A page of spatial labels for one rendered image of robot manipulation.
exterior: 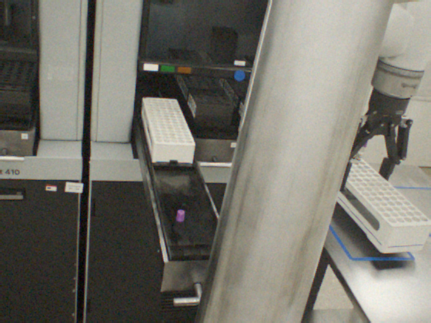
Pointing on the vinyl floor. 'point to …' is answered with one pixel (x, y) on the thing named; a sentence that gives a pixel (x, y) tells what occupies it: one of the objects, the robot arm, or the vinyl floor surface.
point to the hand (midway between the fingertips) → (362, 179)
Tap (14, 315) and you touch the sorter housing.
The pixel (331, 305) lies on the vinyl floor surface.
